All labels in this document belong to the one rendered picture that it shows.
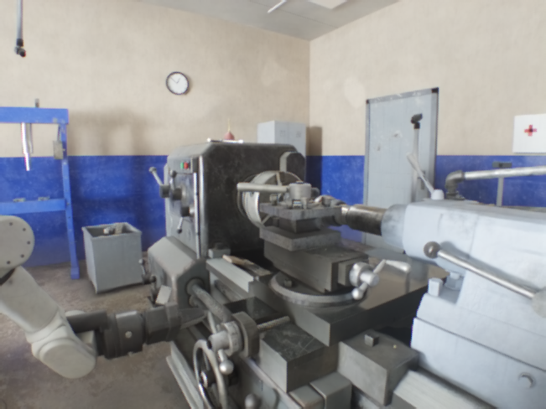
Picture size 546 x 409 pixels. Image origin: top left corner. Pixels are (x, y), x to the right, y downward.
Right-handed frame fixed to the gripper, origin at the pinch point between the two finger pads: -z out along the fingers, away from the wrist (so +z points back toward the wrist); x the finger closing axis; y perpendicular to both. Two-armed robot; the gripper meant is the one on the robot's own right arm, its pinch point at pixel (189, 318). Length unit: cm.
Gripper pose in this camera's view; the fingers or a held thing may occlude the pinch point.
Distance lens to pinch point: 75.6
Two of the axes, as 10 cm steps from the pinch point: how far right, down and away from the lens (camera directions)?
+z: -8.4, 0.7, -5.4
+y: 4.0, 7.5, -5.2
